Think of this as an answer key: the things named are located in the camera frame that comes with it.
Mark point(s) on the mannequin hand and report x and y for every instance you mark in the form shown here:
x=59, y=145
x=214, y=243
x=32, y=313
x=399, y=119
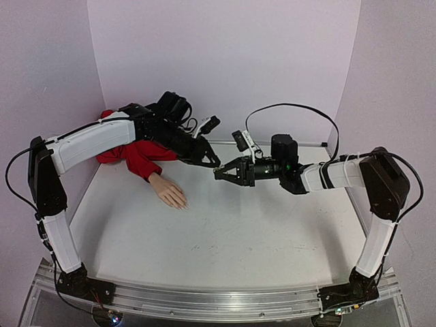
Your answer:
x=168, y=192

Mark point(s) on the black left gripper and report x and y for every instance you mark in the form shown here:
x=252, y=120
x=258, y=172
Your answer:
x=199, y=153

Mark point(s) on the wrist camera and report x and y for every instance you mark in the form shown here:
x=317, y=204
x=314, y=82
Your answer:
x=246, y=145
x=206, y=126

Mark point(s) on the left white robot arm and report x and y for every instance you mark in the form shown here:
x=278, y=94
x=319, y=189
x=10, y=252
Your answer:
x=161, y=122

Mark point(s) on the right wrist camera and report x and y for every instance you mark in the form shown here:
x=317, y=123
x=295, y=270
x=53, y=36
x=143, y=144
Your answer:
x=246, y=145

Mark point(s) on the aluminium front rail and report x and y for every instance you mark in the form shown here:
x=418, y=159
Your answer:
x=76, y=300

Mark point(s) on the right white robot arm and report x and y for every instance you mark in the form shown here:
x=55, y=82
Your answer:
x=379, y=173

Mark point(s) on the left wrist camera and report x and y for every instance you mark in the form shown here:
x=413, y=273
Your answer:
x=206, y=126

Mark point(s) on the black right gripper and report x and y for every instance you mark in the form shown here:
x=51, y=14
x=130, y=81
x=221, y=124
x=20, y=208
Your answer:
x=244, y=170

